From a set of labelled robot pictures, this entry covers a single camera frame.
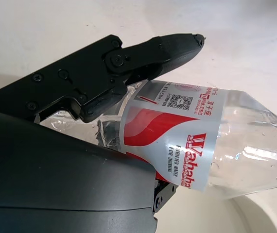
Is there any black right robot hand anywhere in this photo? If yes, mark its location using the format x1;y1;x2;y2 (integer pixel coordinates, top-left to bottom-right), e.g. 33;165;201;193
0;33;207;233

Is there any clear water bottle red label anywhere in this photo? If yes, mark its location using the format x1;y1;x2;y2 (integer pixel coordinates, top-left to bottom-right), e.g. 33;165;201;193
35;80;277;202

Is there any clear plastic cup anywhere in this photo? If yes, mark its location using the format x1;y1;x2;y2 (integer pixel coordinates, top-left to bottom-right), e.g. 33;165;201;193
225;191;277;233

